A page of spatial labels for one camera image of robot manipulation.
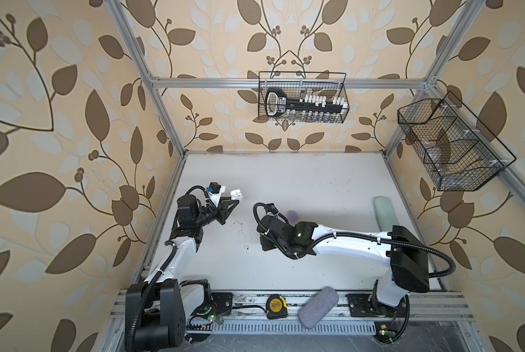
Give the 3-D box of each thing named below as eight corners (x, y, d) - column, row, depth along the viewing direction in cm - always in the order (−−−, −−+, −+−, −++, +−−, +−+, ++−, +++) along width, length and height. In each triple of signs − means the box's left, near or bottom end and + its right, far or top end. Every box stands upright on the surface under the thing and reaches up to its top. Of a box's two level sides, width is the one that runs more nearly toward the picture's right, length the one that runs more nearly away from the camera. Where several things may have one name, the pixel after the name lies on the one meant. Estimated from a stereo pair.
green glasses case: (380, 231, 93) (383, 228, 91) (369, 199, 104) (371, 196, 101) (399, 231, 93) (402, 228, 91) (386, 199, 104) (389, 196, 102)
